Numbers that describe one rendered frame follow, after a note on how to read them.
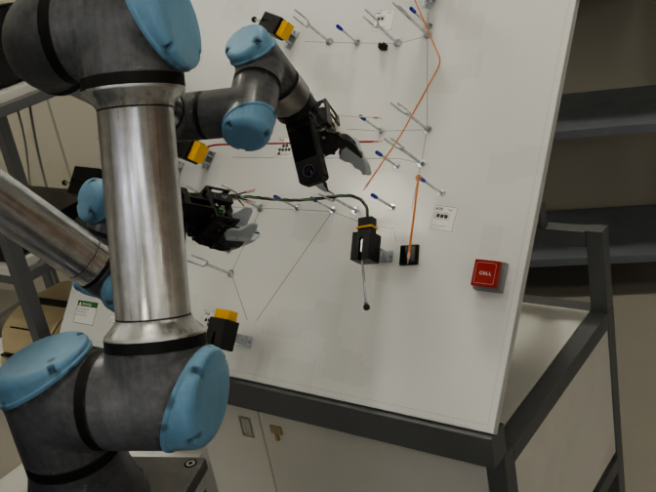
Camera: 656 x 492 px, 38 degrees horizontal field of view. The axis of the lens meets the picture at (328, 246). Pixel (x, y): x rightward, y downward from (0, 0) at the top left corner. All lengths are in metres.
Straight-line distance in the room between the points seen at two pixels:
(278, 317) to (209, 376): 0.94
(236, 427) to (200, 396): 1.14
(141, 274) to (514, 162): 0.96
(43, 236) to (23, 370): 0.34
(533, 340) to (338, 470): 0.51
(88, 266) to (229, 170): 0.81
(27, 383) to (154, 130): 0.31
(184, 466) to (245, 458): 0.95
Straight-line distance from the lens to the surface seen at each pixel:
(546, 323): 2.19
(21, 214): 1.40
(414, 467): 1.92
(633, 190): 4.47
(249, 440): 2.18
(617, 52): 4.27
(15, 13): 1.12
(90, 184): 1.57
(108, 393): 1.07
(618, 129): 3.70
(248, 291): 2.06
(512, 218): 1.79
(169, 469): 1.28
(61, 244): 1.43
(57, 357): 1.11
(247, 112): 1.40
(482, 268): 1.74
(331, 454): 2.03
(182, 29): 1.07
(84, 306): 2.39
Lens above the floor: 1.87
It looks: 23 degrees down
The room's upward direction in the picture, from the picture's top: 11 degrees counter-clockwise
